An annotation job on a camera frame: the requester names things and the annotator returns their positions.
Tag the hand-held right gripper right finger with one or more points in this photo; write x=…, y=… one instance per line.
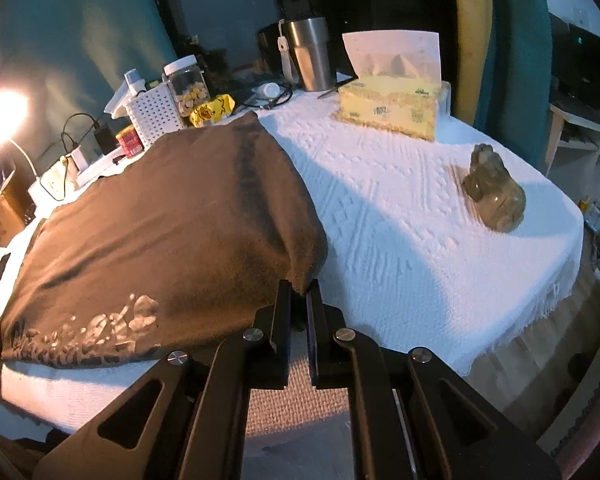
x=314, y=320

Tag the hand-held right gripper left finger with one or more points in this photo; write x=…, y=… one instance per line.
x=282, y=320

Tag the brown printed t-shirt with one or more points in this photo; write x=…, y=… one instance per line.
x=180, y=220

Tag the stone frog figurine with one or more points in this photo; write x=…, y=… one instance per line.
x=497, y=200

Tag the yellow snack packet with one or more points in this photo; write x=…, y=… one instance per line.
x=212, y=110

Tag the yellow tissue box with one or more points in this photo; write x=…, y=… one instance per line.
x=390, y=110

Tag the small white bottle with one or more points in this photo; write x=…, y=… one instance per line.
x=267, y=90

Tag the dark pen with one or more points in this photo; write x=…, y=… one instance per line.
x=335, y=89

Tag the red can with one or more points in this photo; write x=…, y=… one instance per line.
x=130, y=142

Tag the white power strip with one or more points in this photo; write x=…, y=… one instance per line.
x=100, y=170

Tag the white perforated basket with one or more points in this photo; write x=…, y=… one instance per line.
x=152, y=115

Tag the glass jar with white lid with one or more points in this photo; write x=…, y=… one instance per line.
x=190, y=92

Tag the black charger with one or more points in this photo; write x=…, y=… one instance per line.
x=105, y=137

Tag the white charger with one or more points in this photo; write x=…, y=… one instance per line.
x=79, y=160

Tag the steel tumbler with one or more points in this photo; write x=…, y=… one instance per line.
x=312, y=55

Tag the dark furniture piece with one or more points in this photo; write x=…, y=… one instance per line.
x=269, y=52

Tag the cardboard box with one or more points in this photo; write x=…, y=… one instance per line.
x=0, y=215

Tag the white shelf unit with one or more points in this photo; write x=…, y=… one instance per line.
x=565, y=135

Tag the yellow-green upright panel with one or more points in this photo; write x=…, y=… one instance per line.
x=472, y=35

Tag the teal curtain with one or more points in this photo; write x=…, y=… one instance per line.
x=517, y=50

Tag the white desk lamp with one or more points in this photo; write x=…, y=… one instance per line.
x=0, y=120

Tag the black monitor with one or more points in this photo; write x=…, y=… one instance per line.
x=585, y=60

